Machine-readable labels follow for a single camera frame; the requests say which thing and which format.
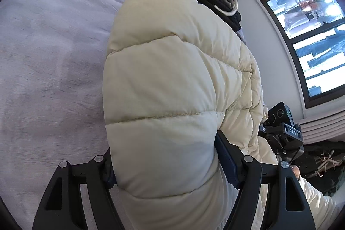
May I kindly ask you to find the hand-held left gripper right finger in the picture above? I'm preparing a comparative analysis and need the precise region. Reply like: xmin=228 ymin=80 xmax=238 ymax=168
xmin=214 ymin=130 xmax=316 ymax=230

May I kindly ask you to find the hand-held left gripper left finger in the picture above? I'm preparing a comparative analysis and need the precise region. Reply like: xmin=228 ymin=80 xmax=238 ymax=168
xmin=32 ymin=148 xmax=127 ymax=230

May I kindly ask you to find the cream puffer jacket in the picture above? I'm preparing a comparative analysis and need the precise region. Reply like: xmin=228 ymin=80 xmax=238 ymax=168
xmin=102 ymin=0 xmax=279 ymax=230

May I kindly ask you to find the person's right forearm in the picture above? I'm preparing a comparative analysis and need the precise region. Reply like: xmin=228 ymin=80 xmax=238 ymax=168
xmin=296 ymin=175 xmax=344 ymax=230

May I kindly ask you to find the person's right hand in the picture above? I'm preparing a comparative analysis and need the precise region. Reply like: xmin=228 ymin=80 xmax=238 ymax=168
xmin=290 ymin=165 xmax=301 ymax=180

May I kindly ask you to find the dark cloth pile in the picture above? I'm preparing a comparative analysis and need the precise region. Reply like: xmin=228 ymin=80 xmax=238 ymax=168
xmin=298 ymin=137 xmax=345 ymax=197

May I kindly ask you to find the dark-framed window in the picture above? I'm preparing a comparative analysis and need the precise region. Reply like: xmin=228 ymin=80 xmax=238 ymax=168
xmin=257 ymin=0 xmax=345 ymax=109

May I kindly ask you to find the lavender fleece blanket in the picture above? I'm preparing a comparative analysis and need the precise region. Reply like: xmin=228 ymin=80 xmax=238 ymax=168
xmin=0 ymin=0 xmax=173 ymax=224

